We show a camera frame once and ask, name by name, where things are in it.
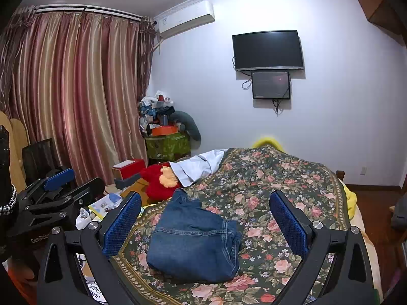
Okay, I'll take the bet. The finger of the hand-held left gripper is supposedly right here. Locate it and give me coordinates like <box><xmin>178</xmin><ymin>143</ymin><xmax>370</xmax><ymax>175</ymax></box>
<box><xmin>24</xmin><ymin>177</ymin><xmax>105</xmax><ymax>218</ymax></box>
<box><xmin>19</xmin><ymin>167</ymin><xmax>76</xmax><ymax>199</ymax></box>

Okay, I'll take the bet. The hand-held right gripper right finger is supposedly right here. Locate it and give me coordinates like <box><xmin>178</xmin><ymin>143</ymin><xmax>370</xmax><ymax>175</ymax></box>
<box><xmin>270</xmin><ymin>191</ymin><xmax>374</xmax><ymax>305</ymax></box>

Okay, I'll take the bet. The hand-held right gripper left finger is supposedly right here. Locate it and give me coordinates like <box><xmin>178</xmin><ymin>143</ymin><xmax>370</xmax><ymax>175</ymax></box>
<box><xmin>37</xmin><ymin>192</ymin><xmax>142</xmax><ymax>305</ymax></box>

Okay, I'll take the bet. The blue denim jacket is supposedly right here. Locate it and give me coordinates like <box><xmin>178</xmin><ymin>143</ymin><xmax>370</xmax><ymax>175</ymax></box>
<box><xmin>146</xmin><ymin>188</ymin><xmax>243</xmax><ymax>284</ymax></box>

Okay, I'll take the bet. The blue white magazine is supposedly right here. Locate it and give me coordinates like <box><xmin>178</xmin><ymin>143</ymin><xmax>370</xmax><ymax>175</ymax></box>
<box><xmin>87</xmin><ymin>192</ymin><xmax>123</xmax><ymax>220</ymax></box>

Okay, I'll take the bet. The black chair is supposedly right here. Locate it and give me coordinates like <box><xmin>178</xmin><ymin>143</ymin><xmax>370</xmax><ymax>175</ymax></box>
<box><xmin>22</xmin><ymin>138</ymin><xmax>55</xmax><ymax>182</ymax></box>

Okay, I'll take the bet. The floral blanket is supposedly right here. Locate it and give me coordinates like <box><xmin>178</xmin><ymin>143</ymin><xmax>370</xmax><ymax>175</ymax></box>
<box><xmin>110</xmin><ymin>147</ymin><xmax>383</xmax><ymax>305</ymax></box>

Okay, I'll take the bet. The red plush toy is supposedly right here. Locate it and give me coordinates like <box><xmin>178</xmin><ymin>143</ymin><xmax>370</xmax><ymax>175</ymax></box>
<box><xmin>140</xmin><ymin>163</ymin><xmax>182</xmax><ymax>203</ymax></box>

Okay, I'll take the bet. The wooden chair back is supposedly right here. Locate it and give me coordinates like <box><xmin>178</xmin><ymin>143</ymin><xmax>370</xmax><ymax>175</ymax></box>
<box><xmin>0</xmin><ymin>110</ymin><xmax>31</xmax><ymax>194</ymax></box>

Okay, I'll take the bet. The red box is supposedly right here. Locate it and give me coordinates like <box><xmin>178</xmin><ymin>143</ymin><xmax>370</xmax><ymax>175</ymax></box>
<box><xmin>112</xmin><ymin>159</ymin><xmax>146</xmax><ymax>180</ymax></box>

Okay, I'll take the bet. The printed paper sheet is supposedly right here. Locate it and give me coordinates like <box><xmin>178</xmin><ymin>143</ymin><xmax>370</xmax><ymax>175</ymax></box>
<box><xmin>76</xmin><ymin>254</ymin><xmax>110</xmax><ymax>297</ymax></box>

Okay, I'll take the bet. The yellow bed sheet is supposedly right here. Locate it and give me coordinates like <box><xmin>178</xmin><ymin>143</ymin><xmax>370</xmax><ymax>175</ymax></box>
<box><xmin>252</xmin><ymin>136</ymin><xmax>358</xmax><ymax>220</ymax></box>

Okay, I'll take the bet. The green floral covered cabinet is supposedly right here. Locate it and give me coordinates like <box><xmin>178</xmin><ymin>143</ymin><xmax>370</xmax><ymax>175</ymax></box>
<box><xmin>145</xmin><ymin>133</ymin><xmax>192</xmax><ymax>163</ymax></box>

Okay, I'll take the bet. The striped pink curtain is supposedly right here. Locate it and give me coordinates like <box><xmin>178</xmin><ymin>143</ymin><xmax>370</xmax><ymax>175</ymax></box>
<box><xmin>0</xmin><ymin>5</ymin><xmax>157</xmax><ymax>194</ymax></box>

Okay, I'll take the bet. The light blue shirt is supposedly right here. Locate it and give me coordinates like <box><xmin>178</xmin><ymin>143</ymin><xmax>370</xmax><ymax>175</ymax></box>
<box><xmin>170</xmin><ymin>149</ymin><xmax>230</xmax><ymax>187</ymax></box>

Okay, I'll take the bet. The orange box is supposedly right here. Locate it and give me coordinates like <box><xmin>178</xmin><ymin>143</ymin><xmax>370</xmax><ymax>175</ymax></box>
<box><xmin>152</xmin><ymin>125</ymin><xmax>179</xmax><ymax>137</ymax></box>

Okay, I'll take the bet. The pile of household clutter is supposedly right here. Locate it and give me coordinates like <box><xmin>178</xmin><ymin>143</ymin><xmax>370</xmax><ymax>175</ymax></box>
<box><xmin>138</xmin><ymin>90</ymin><xmax>176</xmax><ymax>133</ymax></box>

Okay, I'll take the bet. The grey neck pillow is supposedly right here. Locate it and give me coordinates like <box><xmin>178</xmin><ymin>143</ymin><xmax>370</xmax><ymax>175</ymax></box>
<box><xmin>173</xmin><ymin>111</ymin><xmax>202</xmax><ymax>142</ymax></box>

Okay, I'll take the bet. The white curtain rod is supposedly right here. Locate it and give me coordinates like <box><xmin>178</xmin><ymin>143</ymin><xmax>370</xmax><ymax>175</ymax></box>
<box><xmin>16</xmin><ymin>4</ymin><xmax>154</xmax><ymax>23</ymax></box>

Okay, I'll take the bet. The white air conditioner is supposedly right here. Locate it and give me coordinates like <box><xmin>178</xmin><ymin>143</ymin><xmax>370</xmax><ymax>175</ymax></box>
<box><xmin>153</xmin><ymin>1</ymin><xmax>216</xmax><ymax>39</ymax></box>

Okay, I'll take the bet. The brown wooden wardrobe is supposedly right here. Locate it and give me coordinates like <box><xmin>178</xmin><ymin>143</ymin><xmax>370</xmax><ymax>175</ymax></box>
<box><xmin>354</xmin><ymin>0</ymin><xmax>407</xmax><ymax>49</ymax></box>

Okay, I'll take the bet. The black white braided cable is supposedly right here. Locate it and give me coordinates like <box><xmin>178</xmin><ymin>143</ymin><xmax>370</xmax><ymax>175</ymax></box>
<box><xmin>0</xmin><ymin>185</ymin><xmax>17</xmax><ymax>216</ymax></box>

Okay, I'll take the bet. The small black wall monitor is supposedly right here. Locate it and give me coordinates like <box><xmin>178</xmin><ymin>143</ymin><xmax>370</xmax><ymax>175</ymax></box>
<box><xmin>251</xmin><ymin>71</ymin><xmax>292</xmax><ymax>100</ymax></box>

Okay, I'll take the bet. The black television cable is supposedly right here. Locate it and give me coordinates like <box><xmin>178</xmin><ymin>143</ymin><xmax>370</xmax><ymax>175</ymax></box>
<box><xmin>241</xmin><ymin>70</ymin><xmax>254</xmax><ymax>91</ymax></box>

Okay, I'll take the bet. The large black wall television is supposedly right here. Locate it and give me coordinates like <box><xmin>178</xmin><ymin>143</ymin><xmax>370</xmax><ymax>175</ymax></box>
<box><xmin>232</xmin><ymin>30</ymin><xmax>305</xmax><ymax>72</ymax></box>

